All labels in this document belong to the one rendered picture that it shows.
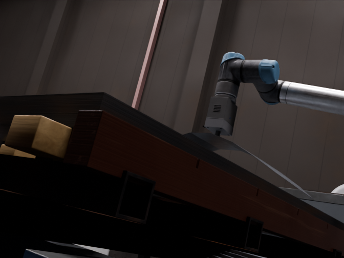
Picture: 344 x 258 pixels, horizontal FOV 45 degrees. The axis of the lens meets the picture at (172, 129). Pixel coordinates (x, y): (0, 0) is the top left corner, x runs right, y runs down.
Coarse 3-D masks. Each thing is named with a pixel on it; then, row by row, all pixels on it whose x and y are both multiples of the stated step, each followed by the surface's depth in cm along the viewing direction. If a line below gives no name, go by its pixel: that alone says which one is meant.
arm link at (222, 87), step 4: (220, 84) 135; (224, 84) 134; (228, 84) 134; (232, 84) 134; (216, 88) 137; (220, 88) 135; (224, 88) 134; (228, 88) 134; (232, 88) 134; (236, 88) 135; (216, 92) 136; (220, 92) 134; (224, 92) 134; (228, 92) 133; (232, 92) 134; (236, 92) 135; (232, 96) 135; (236, 96) 136
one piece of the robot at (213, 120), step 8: (216, 96) 135; (224, 96) 133; (216, 104) 133; (224, 104) 132; (232, 104) 135; (208, 112) 133; (216, 112) 132; (224, 112) 131; (232, 112) 135; (208, 120) 132; (216, 120) 131; (224, 120) 130; (232, 120) 136; (208, 128) 134; (216, 128) 132; (224, 128) 131; (232, 128) 136
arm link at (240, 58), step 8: (224, 56) 139; (232, 56) 137; (240, 56) 137; (224, 64) 137; (232, 64) 135; (240, 64) 134; (224, 72) 136; (232, 72) 135; (224, 80) 135; (232, 80) 135; (240, 80) 136
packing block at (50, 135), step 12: (12, 120) 50; (24, 120) 49; (36, 120) 47; (48, 120) 48; (12, 132) 49; (24, 132) 48; (36, 132) 46; (48, 132) 48; (60, 132) 49; (12, 144) 49; (24, 144) 47; (36, 144) 46; (48, 144) 48; (60, 144) 49; (48, 156) 50; (60, 156) 49
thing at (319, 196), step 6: (288, 192) 198; (294, 192) 197; (300, 192) 195; (312, 192) 191; (318, 192) 190; (300, 198) 194; (306, 198) 192; (318, 198) 189; (324, 198) 187; (330, 198) 186; (336, 198) 184; (342, 198) 183; (342, 204) 182
